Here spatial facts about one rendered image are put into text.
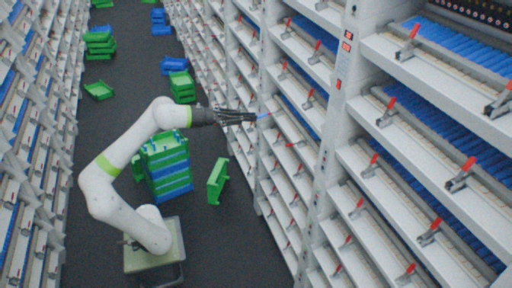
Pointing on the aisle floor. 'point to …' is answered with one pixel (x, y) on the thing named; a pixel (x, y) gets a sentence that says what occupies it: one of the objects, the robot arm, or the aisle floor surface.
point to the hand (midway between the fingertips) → (248, 116)
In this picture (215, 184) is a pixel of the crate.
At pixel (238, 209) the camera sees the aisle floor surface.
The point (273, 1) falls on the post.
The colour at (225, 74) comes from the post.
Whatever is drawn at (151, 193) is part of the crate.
